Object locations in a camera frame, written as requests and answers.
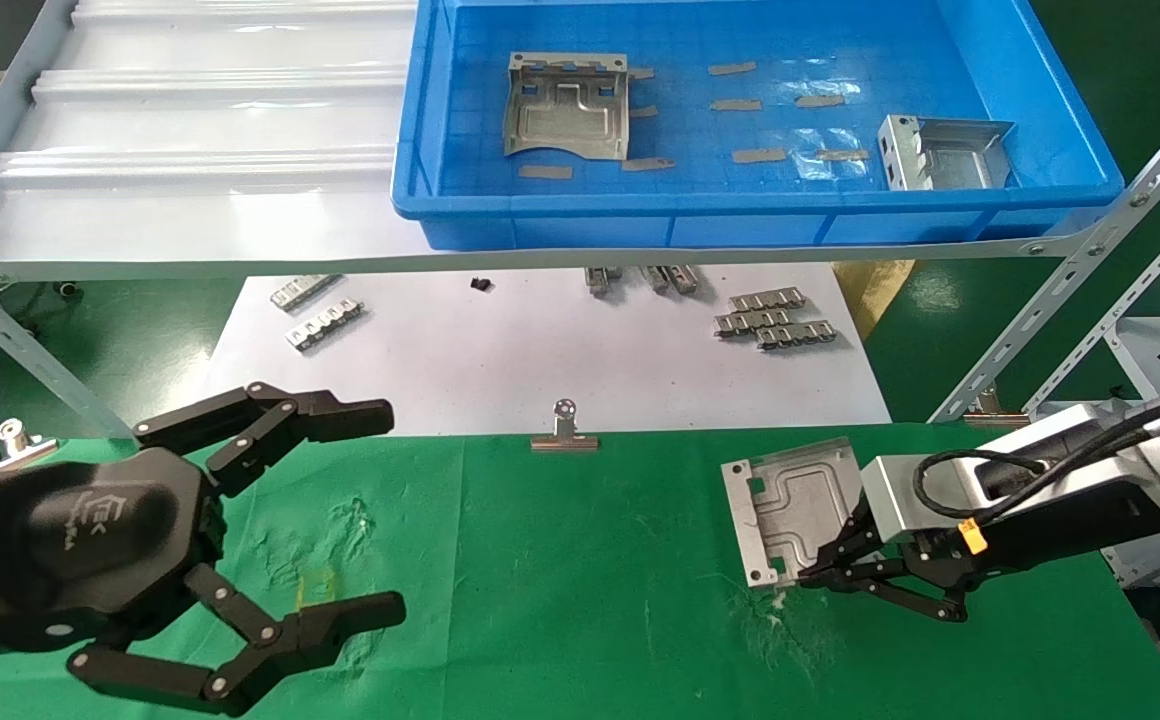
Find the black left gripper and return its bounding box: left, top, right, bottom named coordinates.
left=0, top=381, right=408, bottom=718

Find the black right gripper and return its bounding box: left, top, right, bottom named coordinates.
left=800, top=470, right=1160, bottom=623

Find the silver stamped metal plate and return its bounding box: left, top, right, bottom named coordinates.
left=503, top=52, right=631, bottom=161
left=721, top=437, right=886, bottom=589

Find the white table sheet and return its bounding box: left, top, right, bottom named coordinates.
left=205, top=262, right=893, bottom=438

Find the brown cardboard piece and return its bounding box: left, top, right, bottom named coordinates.
left=833, top=260, right=916, bottom=343

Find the green table cloth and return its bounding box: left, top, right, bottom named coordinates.
left=0, top=425, right=1160, bottom=720

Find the blue plastic bin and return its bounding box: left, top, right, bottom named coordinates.
left=390, top=0, right=1126, bottom=251

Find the white corrugated shelf board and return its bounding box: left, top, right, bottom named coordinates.
left=0, top=0, right=421, bottom=266

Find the clear plastic film bag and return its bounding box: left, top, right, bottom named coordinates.
left=785, top=128, right=876, bottom=183

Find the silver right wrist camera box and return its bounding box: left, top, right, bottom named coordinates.
left=860, top=440, right=1051, bottom=546

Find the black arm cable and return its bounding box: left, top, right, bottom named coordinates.
left=913, top=385, right=1160, bottom=526

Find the grey slotted metal rack frame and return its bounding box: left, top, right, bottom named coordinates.
left=0, top=0, right=1160, bottom=441

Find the silver folded metal bracket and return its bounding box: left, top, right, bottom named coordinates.
left=877, top=114, right=1016, bottom=191

